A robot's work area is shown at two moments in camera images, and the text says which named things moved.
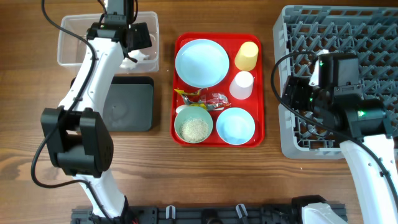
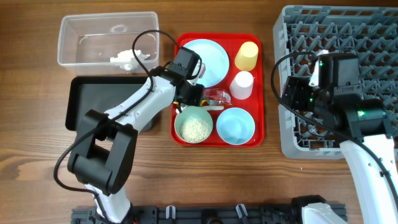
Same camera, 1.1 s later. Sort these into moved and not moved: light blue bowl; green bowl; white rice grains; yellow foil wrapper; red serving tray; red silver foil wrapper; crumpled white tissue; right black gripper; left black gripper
Moved: red silver foil wrapper; left black gripper; yellow foil wrapper
Not moved: green bowl; crumpled white tissue; red serving tray; right black gripper; white rice grains; light blue bowl
